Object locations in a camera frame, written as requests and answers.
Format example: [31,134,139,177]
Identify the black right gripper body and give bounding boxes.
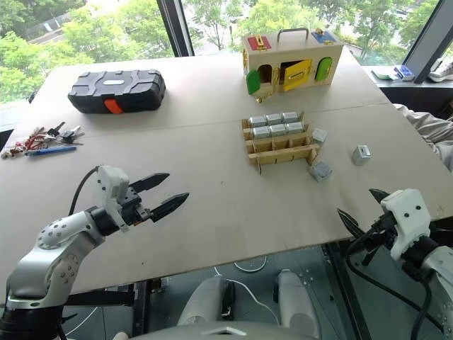
[361,211,398,251]

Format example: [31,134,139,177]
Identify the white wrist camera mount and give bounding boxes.
[379,188,432,261]
[96,164,131,233]

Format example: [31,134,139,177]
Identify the grey robot torso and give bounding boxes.
[130,319,320,340]

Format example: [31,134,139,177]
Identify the blue pen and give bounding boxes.
[25,144,78,158]

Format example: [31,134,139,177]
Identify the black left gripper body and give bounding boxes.
[119,187,154,227]

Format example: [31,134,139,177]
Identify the wooden lock box coloured doors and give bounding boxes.
[241,28,344,105]

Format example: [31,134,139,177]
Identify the dark window frame post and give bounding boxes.
[401,0,453,85]
[156,0,196,58]

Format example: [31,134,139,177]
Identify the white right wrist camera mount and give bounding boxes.
[379,188,432,261]

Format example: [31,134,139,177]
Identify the black table frame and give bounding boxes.
[62,278,168,340]

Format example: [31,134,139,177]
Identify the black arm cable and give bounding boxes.
[345,226,445,339]
[67,165,101,217]

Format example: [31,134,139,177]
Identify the silver key bunch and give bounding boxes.
[58,125,86,147]

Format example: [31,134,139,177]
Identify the metal block front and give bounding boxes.
[308,160,334,183]

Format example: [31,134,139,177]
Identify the blue and white box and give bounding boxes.
[393,64,415,82]

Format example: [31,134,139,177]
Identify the metal block far right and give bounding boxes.
[351,144,373,166]

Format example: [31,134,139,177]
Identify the black-headed key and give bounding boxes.
[46,121,67,138]

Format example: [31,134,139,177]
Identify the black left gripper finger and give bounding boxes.
[149,192,190,224]
[129,172,171,194]

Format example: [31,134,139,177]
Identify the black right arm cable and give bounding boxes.
[345,226,445,339]

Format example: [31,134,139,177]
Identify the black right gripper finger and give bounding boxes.
[336,208,366,239]
[368,188,391,205]

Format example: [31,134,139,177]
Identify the grey rounded leg cover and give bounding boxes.
[275,268,320,339]
[176,273,236,329]

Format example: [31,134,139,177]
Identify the metal block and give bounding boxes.
[308,160,334,183]
[351,144,373,166]

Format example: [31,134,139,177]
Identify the pale green card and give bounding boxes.
[370,68,399,82]

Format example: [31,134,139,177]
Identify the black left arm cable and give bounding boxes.
[67,165,101,217]

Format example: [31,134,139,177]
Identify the white floor cable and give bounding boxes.
[213,254,281,325]

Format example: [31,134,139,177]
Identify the white shoe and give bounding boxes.
[428,57,453,84]

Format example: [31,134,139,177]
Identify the black tool case orange latch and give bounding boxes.
[67,69,167,115]

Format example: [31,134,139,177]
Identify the person in beige clothing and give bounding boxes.
[391,103,453,174]

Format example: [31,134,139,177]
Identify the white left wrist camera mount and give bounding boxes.
[96,164,131,233]

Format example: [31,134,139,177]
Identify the wooden slotted tray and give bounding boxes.
[241,110,321,176]

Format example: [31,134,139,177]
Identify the black table leg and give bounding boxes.
[322,242,373,340]

